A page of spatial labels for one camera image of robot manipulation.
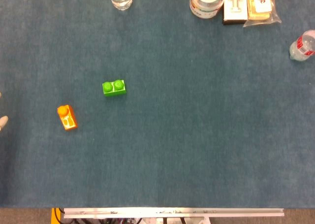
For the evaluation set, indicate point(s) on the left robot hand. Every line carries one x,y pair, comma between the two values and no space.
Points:
3,121

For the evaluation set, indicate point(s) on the orange toy brick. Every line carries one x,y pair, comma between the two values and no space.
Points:
67,117

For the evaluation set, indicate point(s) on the green toy brick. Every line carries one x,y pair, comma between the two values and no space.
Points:
114,88

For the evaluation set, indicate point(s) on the red label water bottle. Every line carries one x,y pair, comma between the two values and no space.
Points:
303,46

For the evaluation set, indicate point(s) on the blue table cloth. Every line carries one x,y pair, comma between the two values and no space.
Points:
157,110

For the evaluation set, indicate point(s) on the white lid plastic jar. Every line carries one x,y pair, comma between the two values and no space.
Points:
206,1

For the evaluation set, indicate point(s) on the white and black box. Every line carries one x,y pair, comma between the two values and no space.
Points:
235,5

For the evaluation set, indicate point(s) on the yellow snack plastic bag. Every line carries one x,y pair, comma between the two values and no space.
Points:
261,5

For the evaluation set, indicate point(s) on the yellow frame part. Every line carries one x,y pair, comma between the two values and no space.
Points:
54,215

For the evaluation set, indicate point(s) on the aluminium rail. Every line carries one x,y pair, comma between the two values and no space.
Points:
172,212

